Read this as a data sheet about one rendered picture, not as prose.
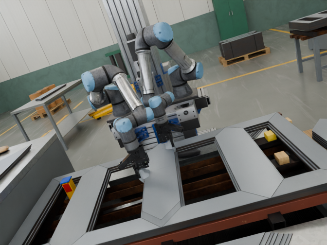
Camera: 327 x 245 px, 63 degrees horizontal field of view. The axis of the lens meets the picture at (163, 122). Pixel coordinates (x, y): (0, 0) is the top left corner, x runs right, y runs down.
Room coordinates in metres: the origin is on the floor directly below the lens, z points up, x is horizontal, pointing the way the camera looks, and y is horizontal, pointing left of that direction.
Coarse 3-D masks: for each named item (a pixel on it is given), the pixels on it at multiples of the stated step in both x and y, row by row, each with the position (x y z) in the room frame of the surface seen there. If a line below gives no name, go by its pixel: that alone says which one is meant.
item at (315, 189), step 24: (192, 144) 1.50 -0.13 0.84; (216, 144) 1.43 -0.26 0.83; (288, 144) 1.18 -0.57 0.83; (312, 168) 0.94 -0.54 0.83; (312, 192) 0.81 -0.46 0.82; (96, 216) 1.12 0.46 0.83; (144, 216) 0.97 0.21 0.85; (168, 216) 0.92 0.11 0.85; (216, 216) 0.85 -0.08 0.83; (120, 240) 0.89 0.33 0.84
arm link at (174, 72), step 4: (172, 68) 1.90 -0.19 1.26; (176, 68) 1.89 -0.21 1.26; (180, 68) 1.88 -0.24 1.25; (168, 72) 1.93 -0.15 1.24; (172, 72) 1.90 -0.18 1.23; (176, 72) 1.89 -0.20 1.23; (180, 72) 1.87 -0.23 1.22; (172, 76) 1.91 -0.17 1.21; (176, 76) 1.89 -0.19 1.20; (180, 76) 1.87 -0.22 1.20; (172, 80) 1.92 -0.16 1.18; (176, 80) 1.90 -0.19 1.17; (180, 80) 1.89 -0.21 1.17; (172, 84) 1.93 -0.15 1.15; (176, 84) 1.90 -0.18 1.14
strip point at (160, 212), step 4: (180, 200) 1.00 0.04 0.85; (168, 204) 1.00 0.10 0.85; (172, 204) 0.99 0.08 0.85; (176, 204) 0.98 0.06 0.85; (152, 208) 1.01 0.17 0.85; (156, 208) 1.00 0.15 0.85; (160, 208) 0.99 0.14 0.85; (164, 208) 0.98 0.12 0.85; (168, 208) 0.97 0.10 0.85; (172, 208) 0.96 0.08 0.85; (148, 212) 0.99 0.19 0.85; (152, 212) 0.98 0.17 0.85; (156, 212) 0.97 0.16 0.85; (160, 212) 0.96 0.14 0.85; (164, 212) 0.95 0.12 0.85; (168, 212) 0.94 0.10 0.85; (156, 216) 0.95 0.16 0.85; (160, 216) 0.94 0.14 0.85; (164, 216) 0.93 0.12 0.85
